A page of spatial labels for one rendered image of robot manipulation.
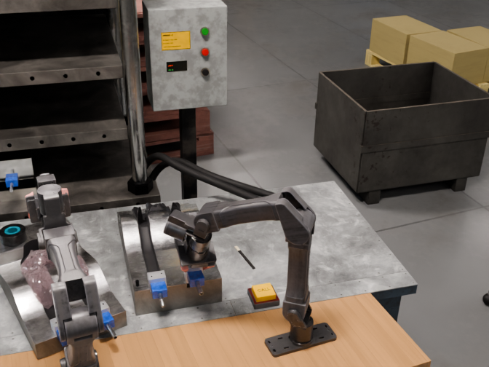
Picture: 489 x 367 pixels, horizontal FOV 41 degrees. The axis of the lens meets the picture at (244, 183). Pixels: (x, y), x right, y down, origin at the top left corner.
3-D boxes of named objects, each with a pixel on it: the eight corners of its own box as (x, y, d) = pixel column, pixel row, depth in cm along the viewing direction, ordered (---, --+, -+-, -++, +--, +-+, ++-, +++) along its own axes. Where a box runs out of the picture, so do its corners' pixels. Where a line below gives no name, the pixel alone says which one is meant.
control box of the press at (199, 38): (228, 315, 313) (229, 7, 242) (166, 325, 306) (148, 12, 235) (217, 287, 332) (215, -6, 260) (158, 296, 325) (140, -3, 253)
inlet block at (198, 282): (209, 300, 185) (210, 285, 183) (192, 303, 184) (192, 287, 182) (199, 274, 196) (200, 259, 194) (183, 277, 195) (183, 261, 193)
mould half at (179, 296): (222, 301, 198) (222, 266, 192) (136, 315, 192) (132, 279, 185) (189, 216, 240) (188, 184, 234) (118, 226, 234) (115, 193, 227)
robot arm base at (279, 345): (264, 320, 180) (274, 336, 174) (327, 303, 187) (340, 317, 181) (263, 341, 184) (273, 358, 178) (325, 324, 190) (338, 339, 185)
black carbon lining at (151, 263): (198, 274, 198) (197, 248, 194) (145, 282, 195) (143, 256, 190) (177, 215, 228) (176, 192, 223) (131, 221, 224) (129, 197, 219)
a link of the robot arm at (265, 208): (188, 217, 170) (298, 201, 158) (200, 200, 177) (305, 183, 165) (204, 256, 174) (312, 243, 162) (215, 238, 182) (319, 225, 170)
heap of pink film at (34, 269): (99, 291, 192) (96, 269, 188) (38, 312, 184) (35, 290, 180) (68, 248, 211) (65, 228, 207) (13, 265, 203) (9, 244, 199)
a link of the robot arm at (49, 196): (27, 187, 157) (33, 210, 148) (63, 181, 160) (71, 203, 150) (34, 228, 163) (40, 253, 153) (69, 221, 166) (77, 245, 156)
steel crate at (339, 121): (483, 188, 427) (503, 97, 396) (358, 211, 398) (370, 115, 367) (418, 140, 489) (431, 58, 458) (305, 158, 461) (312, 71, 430)
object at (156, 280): (172, 312, 184) (172, 297, 181) (154, 315, 183) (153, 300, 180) (164, 284, 195) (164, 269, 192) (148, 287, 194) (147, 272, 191)
